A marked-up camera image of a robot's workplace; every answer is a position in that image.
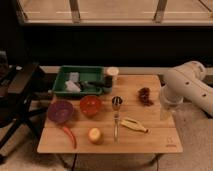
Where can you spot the black dish brush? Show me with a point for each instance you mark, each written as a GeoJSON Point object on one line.
{"type": "Point", "coordinates": [89, 84]}

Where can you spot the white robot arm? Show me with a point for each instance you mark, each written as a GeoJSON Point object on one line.
{"type": "Point", "coordinates": [185, 81]}

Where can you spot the blue cup with cream lid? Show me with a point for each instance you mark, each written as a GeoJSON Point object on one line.
{"type": "Point", "coordinates": [110, 78]}

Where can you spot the red bowl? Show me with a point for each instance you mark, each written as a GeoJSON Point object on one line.
{"type": "Point", "coordinates": [90, 105]}

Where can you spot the grey sponge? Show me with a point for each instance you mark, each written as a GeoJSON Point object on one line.
{"type": "Point", "coordinates": [74, 76]}

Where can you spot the green plastic tray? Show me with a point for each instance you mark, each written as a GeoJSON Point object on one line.
{"type": "Point", "coordinates": [86, 73]}

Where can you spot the white crumpled cloth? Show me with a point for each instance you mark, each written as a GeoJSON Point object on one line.
{"type": "Point", "coordinates": [72, 87]}

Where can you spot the dark red grape bunch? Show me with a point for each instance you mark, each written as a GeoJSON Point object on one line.
{"type": "Point", "coordinates": [144, 94]}

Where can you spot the wooden folding table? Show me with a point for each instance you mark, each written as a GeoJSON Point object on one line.
{"type": "Point", "coordinates": [162, 135]}

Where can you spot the yellow lemon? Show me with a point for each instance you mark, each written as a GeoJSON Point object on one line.
{"type": "Point", "coordinates": [95, 135]}

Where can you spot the purple bowl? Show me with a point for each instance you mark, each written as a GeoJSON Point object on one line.
{"type": "Point", "coordinates": [60, 111]}

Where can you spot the red chili pepper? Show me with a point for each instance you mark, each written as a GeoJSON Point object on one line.
{"type": "Point", "coordinates": [70, 135]}

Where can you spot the black office chair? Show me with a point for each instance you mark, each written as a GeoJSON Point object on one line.
{"type": "Point", "coordinates": [16, 94]}

